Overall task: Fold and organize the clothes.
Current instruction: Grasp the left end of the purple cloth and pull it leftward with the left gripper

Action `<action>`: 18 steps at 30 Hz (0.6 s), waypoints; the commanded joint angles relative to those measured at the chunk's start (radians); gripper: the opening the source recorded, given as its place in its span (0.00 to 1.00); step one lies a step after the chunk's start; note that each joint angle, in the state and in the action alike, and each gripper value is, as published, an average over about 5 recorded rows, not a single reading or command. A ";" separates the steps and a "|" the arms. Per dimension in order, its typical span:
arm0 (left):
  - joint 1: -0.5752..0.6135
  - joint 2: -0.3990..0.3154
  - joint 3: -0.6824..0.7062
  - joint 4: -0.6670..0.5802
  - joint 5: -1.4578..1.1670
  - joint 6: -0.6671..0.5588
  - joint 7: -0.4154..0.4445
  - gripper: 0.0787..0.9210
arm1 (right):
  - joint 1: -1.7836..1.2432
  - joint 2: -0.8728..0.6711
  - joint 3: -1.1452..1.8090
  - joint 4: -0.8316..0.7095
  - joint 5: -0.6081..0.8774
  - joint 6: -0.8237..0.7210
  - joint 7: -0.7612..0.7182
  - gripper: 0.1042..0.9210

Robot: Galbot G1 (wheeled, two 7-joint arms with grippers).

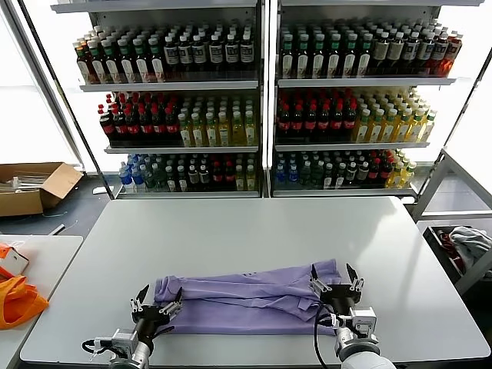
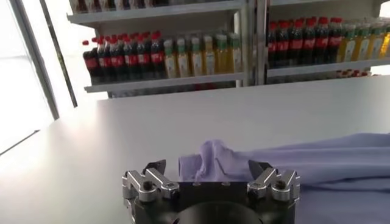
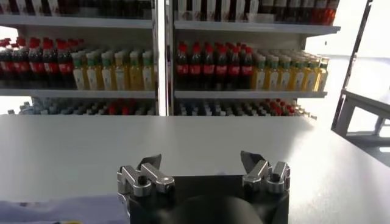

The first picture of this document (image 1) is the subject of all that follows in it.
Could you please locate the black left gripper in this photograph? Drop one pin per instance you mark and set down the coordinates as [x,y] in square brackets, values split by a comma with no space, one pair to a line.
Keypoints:
[151,315]

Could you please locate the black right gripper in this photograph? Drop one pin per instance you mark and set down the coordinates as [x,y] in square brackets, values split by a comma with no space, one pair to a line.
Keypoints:
[340,294]

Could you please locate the purple t-shirt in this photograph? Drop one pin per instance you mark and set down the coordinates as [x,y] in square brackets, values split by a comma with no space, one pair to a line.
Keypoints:
[238,307]

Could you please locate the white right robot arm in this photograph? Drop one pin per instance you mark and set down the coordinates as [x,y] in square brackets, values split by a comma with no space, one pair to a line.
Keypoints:
[357,353]

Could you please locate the green tinted bottle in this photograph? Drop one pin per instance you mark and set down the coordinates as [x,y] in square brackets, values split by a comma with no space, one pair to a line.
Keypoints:
[148,177]
[317,173]
[159,178]
[305,173]

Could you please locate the dark bottle grey label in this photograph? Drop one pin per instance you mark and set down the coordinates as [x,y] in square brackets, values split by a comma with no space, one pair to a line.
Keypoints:
[351,173]
[193,177]
[204,177]
[362,172]

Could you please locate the blue label water bottle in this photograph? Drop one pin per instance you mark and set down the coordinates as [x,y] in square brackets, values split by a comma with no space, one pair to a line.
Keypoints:
[280,173]
[137,178]
[124,180]
[293,173]

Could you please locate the cola bottle red cap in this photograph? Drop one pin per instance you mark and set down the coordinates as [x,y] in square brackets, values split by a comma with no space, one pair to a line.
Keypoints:
[172,126]
[229,176]
[284,122]
[297,122]
[350,122]
[132,127]
[159,126]
[106,127]
[146,127]
[310,122]
[217,176]
[119,127]
[385,171]
[323,122]
[337,122]
[374,171]

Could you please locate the dark grey storage bin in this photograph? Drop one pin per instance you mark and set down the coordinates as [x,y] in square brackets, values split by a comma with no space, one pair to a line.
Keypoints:
[442,255]

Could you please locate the white side table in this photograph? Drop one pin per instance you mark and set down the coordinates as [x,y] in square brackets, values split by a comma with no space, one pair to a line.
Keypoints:
[54,261]

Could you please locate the yellow juice bottle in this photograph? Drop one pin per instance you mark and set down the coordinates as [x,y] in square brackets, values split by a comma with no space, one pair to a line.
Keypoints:
[211,134]
[197,134]
[375,130]
[395,177]
[240,180]
[361,130]
[388,130]
[224,133]
[407,175]
[185,134]
[250,133]
[238,133]
[427,128]
[250,180]
[415,130]
[402,130]

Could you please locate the red garment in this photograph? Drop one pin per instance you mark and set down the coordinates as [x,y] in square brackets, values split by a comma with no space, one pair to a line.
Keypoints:
[447,240]

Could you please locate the small white floor object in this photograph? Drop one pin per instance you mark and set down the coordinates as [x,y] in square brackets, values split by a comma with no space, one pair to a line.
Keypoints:
[100,190]

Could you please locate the grey floor strip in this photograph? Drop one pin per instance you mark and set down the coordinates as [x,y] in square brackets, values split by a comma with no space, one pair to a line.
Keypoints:
[57,229]

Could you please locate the grey white garment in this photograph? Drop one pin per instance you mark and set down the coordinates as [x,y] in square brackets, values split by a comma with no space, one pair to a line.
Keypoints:
[469,242]

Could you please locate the orange cloth bag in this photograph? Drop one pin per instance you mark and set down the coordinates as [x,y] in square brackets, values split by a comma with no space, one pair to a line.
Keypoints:
[19,303]

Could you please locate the white orange carton box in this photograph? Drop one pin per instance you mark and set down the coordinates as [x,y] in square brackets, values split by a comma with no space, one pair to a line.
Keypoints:
[15,261]

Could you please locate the open cardboard box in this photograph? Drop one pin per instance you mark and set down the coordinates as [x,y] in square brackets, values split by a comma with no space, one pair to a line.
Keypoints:
[19,203]

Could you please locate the grey metal shelf unit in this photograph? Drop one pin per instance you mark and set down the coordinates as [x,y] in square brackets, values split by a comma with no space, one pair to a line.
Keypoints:
[365,82]
[169,85]

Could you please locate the green cap white label bottle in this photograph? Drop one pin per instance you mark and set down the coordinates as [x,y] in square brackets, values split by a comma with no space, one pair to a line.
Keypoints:
[350,63]
[286,63]
[127,70]
[112,70]
[157,69]
[141,70]
[302,63]
[365,63]
[334,63]
[318,63]
[97,71]

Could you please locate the dark bottle black white label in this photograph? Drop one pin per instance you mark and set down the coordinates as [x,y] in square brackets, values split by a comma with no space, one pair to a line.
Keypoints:
[171,54]
[246,53]
[231,53]
[185,54]
[199,54]
[216,54]

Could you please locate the amber tea bottle white label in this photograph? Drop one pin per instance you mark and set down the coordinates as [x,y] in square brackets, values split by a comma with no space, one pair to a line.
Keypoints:
[83,71]

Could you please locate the red drink bottle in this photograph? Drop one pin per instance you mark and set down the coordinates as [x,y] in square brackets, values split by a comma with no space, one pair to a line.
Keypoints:
[439,50]
[453,48]

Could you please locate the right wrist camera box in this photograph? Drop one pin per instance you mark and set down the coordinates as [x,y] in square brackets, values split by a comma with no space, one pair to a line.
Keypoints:
[363,319]

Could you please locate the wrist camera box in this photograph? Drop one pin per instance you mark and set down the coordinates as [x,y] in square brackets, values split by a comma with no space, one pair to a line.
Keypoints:
[125,340]
[363,319]

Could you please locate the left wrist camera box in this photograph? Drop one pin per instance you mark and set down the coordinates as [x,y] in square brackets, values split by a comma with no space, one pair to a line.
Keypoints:
[125,340]

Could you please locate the dark metal frame post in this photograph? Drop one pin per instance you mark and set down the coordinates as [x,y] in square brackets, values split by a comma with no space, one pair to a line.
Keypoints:
[65,100]
[459,115]

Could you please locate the wide grey frame pillar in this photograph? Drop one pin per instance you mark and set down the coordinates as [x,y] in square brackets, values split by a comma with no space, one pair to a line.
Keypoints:
[40,77]

